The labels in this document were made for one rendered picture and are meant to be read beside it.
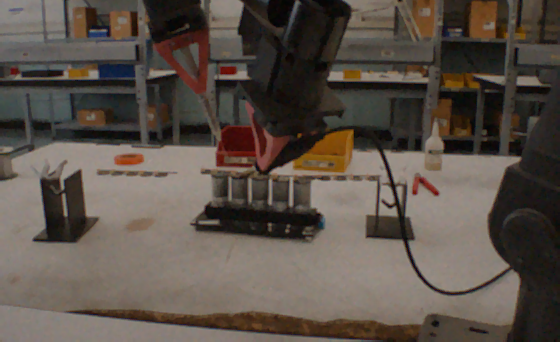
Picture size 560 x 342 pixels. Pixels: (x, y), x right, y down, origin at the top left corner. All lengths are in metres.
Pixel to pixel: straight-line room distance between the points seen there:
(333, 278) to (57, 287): 0.28
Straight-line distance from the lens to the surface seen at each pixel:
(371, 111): 5.06
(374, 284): 0.52
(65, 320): 0.49
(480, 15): 4.75
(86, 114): 5.35
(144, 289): 0.52
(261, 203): 0.65
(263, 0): 0.49
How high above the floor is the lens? 0.99
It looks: 14 degrees down
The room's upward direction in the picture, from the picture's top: straight up
